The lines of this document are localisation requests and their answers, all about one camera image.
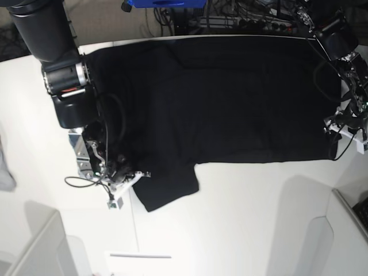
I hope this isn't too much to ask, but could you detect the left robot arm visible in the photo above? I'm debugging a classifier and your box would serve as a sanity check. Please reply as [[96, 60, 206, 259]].
[[292, 1, 367, 154]]

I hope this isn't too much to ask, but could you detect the blue plastic box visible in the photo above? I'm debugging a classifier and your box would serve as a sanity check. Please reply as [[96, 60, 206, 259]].
[[121, 0, 206, 13]]

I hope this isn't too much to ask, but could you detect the black keyboard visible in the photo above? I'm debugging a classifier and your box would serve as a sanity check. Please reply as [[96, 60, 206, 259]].
[[353, 200, 368, 229]]

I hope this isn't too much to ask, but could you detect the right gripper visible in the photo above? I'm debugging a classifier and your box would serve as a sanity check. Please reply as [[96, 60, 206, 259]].
[[99, 155, 151, 201]]

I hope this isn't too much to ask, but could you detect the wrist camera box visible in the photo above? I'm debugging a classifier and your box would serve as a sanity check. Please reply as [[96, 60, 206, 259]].
[[356, 141, 367, 154], [107, 197, 124, 210]]

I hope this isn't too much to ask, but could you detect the grey partition right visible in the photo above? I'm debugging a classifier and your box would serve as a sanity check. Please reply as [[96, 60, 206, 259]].
[[296, 189, 367, 275]]

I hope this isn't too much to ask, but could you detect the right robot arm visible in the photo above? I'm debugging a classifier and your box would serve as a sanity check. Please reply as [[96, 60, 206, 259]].
[[1, 1, 151, 209]]

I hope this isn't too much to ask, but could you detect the grey partition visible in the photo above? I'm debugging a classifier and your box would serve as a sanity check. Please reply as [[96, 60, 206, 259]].
[[296, 189, 367, 275], [1, 201, 93, 275]]

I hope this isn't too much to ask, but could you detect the grey partition left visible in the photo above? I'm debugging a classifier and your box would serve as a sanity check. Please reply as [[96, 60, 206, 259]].
[[1, 201, 93, 275]]

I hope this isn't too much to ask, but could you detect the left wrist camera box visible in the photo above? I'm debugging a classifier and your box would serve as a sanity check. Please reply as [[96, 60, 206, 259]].
[[356, 141, 367, 154]]

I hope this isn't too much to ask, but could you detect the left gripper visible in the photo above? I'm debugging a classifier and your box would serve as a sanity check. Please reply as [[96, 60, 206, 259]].
[[324, 106, 367, 160]]

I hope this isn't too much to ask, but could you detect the black T-shirt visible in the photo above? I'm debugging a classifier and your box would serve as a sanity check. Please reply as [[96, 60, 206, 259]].
[[86, 36, 341, 212]]

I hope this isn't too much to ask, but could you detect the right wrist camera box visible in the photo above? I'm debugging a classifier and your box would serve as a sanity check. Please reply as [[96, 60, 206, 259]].
[[107, 197, 124, 210]]

